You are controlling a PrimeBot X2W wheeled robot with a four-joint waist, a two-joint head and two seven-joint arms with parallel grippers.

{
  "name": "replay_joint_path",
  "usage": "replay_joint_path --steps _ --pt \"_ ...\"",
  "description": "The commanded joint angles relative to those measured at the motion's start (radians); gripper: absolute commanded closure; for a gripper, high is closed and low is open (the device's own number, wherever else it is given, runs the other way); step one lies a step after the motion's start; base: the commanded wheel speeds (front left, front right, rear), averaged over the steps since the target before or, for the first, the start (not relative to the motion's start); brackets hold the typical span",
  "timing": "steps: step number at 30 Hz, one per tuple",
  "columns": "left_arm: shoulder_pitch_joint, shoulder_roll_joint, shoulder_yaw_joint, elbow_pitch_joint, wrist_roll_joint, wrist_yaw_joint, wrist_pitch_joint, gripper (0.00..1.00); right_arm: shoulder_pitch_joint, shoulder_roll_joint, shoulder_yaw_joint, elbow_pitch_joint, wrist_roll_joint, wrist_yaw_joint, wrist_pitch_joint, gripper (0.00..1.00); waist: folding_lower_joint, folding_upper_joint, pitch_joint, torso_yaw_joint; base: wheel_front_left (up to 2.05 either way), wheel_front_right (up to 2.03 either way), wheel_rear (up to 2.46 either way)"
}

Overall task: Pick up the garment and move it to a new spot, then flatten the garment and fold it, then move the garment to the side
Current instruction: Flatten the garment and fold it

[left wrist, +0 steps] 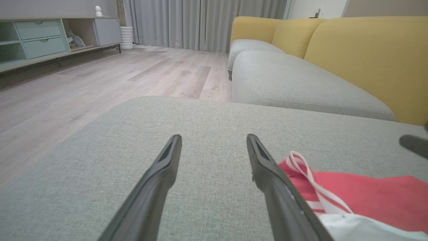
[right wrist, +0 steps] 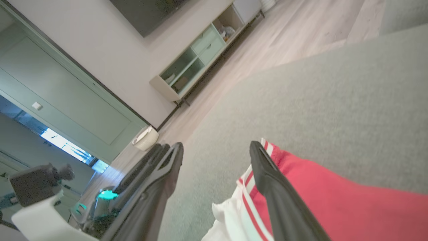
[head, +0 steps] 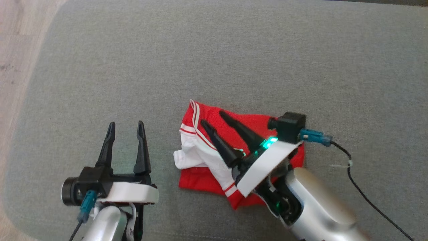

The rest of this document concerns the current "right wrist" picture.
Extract small toys in cabinet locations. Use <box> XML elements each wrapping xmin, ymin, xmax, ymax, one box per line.
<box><xmin>219</xmin><ymin>26</ymin><xmax>236</xmax><ymax>42</ymax></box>

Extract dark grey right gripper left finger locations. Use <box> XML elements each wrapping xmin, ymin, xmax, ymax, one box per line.
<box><xmin>100</xmin><ymin>142</ymin><xmax>184</xmax><ymax>241</ymax></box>

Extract dark flat television screen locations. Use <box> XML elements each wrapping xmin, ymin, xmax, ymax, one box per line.
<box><xmin>109</xmin><ymin>0</ymin><xmax>201</xmax><ymax>38</ymax></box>

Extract bright window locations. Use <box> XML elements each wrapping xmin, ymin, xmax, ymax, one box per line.
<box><xmin>0</xmin><ymin>95</ymin><xmax>109</xmax><ymax>174</ymax></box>

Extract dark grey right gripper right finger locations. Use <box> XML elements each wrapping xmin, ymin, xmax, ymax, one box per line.
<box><xmin>249</xmin><ymin>141</ymin><xmax>331</xmax><ymax>241</ymax></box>

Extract grey fabric sofa seat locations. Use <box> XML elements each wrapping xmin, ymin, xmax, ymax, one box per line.
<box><xmin>157</xmin><ymin>23</ymin><xmax>428</xmax><ymax>241</ymax></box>

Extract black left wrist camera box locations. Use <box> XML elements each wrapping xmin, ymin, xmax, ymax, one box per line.
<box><xmin>8</xmin><ymin>163</ymin><xmax>75</xmax><ymax>207</ymax></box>

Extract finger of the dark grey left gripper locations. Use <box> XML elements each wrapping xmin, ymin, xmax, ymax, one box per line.
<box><xmin>113</xmin><ymin>143</ymin><xmax>162</xmax><ymax>202</ymax></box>
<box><xmin>113</xmin><ymin>144</ymin><xmax>172</xmax><ymax>215</ymax></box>

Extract red basketball jersey with number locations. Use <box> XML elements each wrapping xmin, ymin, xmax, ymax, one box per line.
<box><xmin>202</xmin><ymin>138</ymin><xmax>428</xmax><ymax>241</ymax></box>

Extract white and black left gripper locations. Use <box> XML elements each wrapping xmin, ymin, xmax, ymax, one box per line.
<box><xmin>11</xmin><ymin>190</ymin><xmax>100</xmax><ymax>241</ymax></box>

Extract pale green television cabinet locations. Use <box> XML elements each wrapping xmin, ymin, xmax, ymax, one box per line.
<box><xmin>149</xmin><ymin>0</ymin><xmax>264</xmax><ymax>102</ymax></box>

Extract pale green panelled door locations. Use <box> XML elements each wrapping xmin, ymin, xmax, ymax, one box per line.
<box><xmin>0</xmin><ymin>0</ymin><xmax>149</xmax><ymax>164</ymax></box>

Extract white round basket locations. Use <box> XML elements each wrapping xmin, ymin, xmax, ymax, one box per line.
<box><xmin>132</xmin><ymin>126</ymin><xmax>159</xmax><ymax>151</ymax></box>

